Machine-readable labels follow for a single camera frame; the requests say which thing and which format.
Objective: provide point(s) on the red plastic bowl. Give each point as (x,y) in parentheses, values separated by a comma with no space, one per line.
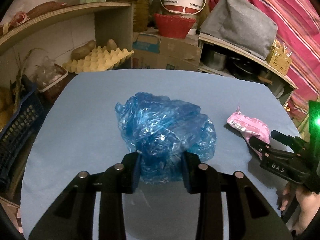
(173,26)

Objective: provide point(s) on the yellow egg tray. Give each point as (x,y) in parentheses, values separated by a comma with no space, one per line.
(98,60)

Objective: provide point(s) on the blue plastic bag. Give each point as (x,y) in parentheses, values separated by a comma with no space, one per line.
(160,130)

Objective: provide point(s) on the dark blue plastic crate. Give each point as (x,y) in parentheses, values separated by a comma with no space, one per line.
(25,121)

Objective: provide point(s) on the low wooden cabinet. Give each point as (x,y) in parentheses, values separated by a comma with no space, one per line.
(225,59)

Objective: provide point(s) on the wooden wall shelf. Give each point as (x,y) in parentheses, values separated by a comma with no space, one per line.
(58,40)

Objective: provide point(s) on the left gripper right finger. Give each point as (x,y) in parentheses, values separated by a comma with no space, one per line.
(192,167)

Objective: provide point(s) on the potato on egg tray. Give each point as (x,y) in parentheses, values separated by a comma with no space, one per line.
(83,51)

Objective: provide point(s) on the cardboard box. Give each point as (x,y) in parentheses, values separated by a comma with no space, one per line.
(153,51)

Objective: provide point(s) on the striped pink curtain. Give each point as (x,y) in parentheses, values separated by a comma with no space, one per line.
(298,28)

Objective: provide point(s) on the person's right hand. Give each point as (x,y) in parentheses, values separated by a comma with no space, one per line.
(308,206)

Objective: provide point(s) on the pink plastic packet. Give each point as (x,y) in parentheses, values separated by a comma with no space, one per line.
(249,127)

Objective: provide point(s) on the grey fabric cover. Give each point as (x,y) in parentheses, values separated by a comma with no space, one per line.
(241,24)

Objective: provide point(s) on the blue table cloth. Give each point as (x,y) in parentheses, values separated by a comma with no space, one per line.
(100,117)

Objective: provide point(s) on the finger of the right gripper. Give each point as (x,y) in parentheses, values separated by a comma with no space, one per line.
(287,140)
(259,147)

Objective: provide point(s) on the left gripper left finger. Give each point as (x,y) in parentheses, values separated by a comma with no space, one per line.
(130,174)

